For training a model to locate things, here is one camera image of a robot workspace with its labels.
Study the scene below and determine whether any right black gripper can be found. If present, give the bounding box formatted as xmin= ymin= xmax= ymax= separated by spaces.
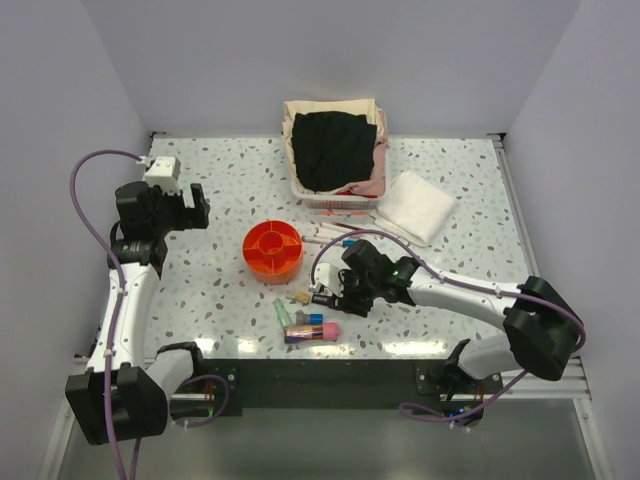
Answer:
xmin=329 ymin=269 xmax=379 ymax=318

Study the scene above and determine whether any green cap white marker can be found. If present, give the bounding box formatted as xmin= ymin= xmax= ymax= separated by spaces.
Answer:
xmin=313 ymin=229 xmax=357 ymax=242

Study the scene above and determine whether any orange round divided organizer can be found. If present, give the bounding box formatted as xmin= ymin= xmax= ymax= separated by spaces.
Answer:
xmin=242 ymin=220 xmax=304 ymax=285

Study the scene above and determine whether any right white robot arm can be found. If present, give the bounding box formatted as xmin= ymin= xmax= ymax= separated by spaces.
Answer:
xmin=310 ymin=239 xmax=586 ymax=393

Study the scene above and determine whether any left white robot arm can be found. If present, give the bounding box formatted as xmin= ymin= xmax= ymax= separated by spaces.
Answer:
xmin=65 ymin=181 xmax=210 ymax=445

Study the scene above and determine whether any small beige eraser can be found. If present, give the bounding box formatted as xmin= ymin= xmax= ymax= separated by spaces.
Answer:
xmin=285 ymin=290 xmax=311 ymax=305

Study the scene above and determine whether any pink cap tube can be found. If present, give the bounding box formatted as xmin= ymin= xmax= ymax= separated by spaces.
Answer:
xmin=321 ymin=322 xmax=341 ymax=342

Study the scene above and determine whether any grey blue cap marker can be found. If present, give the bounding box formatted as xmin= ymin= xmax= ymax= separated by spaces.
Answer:
xmin=295 ymin=310 xmax=324 ymax=326

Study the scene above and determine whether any green glue stick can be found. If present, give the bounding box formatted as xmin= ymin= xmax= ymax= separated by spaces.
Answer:
xmin=273 ymin=298 xmax=293 ymax=328

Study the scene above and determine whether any colourful crayon pack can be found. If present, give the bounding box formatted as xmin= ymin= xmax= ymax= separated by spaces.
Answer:
xmin=284 ymin=325 xmax=324 ymax=344

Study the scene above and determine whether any red clear pen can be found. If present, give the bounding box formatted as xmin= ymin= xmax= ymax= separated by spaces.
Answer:
xmin=330 ymin=222 xmax=384 ymax=236

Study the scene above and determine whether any orange white pen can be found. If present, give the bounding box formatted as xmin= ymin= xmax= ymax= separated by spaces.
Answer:
xmin=318 ymin=210 xmax=370 ymax=217

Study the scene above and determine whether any white plastic basket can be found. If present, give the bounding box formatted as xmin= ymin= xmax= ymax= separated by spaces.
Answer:
xmin=282 ymin=102 xmax=389 ymax=210

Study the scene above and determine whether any red folded cloth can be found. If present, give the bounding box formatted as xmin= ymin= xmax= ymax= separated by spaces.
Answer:
xmin=336 ymin=185 xmax=379 ymax=198

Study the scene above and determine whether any pink folded cloth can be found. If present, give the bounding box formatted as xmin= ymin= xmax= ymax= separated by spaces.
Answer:
xmin=346 ymin=108 xmax=389 ymax=197

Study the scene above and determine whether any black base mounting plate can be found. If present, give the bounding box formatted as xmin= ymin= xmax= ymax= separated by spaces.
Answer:
xmin=147 ymin=350 xmax=501 ymax=420

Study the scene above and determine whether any white folded towel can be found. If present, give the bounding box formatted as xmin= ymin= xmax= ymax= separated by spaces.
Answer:
xmin=371 ymin=171 xmax=456 ymax=247

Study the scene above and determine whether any black folded cloth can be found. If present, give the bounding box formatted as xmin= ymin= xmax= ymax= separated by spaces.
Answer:
xmin=291 ymin=111 xmax=377 ymax=192

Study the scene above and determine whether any beige folded cloth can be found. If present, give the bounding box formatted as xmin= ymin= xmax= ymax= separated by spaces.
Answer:
xmin=282 ymin=98 xmax=388 ymax=147

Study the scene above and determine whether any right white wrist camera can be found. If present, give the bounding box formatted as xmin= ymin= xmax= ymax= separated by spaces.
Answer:
xmin=310 ymin=262 xmax=343 ymax=296

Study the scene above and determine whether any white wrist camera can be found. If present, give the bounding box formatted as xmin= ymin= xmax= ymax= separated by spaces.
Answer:
xmin=140 ymin=156 xmax=181 ymax=195
xmin=310 ymin=262 xmax=343 ymax=296

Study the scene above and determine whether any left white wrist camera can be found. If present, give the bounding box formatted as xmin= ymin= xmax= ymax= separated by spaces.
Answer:
xmin=140 ymin=156 xmax=181 ymax=195

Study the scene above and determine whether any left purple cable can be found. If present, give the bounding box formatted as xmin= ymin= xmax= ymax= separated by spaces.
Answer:
xmin=70 ymin=149 xmax=231 ymax=480

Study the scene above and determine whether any purple cable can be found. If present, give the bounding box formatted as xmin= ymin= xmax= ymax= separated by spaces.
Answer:
xmin=70 ymin=149 xmax=231 ymax=480
xmin=309 ymin=229 xmax=586 ymax=432

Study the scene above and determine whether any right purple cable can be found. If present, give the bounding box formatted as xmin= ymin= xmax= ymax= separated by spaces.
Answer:
xmin=309 ymin=229 xmax=586 ymax=432

